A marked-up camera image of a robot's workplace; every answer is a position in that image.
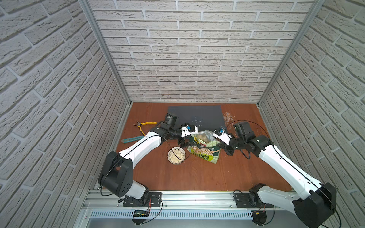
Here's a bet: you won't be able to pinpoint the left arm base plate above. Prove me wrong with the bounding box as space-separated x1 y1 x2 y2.
123 192 162 208

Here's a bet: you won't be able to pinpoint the teal utility knife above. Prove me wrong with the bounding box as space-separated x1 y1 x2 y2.
121 136 144 143

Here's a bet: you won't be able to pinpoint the controller board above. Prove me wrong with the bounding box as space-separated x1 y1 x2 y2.
252 211 267 226
132 210 150 225

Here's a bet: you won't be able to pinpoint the white patterned breakfast bowl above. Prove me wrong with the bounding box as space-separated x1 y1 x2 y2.
167 147 186 165

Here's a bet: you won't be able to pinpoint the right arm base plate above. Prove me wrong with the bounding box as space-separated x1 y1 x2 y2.
232 192 264 209

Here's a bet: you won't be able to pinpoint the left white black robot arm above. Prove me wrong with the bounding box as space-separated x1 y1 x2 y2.
98 114 198 200

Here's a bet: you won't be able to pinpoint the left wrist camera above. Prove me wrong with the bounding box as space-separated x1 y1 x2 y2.
181 124 198 138

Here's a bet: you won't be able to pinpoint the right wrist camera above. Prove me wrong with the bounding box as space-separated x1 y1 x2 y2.
213 128 232 145

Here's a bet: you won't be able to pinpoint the aluminium front rail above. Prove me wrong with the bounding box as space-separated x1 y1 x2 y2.
82 190 316 211

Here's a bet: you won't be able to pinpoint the grey network switch box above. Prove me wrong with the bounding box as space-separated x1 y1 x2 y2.
168 105 226 132

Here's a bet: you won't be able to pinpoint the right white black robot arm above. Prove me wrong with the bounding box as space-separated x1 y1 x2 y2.
213 122 337 228

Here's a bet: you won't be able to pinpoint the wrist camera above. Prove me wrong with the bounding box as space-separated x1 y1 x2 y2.
213 128 232 145
181 124 198 138

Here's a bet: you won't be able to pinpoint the left controller board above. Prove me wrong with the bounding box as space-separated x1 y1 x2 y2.
132 210 150 225

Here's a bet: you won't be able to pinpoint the green oats bag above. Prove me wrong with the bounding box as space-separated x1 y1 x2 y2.
187 130 221 164

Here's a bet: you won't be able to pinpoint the right controller board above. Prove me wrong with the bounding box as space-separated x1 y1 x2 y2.
252 211 267 226

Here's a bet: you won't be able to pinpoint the yellow handled pliers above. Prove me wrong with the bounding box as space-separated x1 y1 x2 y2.
133 121 157 136

